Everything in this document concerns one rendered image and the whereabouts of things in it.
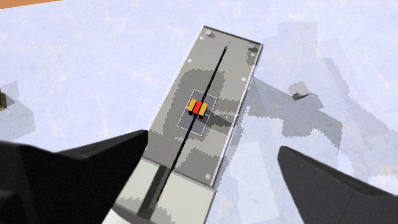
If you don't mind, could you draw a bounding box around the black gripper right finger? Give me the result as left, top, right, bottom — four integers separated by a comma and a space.
277, 146, 398, 224

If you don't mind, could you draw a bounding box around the tan rectangular block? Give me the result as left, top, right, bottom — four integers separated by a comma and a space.
0, 89, 7, 111

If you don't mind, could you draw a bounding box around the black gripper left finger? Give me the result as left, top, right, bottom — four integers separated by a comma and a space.
0, 129, 148, 224

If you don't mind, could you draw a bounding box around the small white cube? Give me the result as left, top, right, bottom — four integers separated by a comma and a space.
288, 81, 310, 100

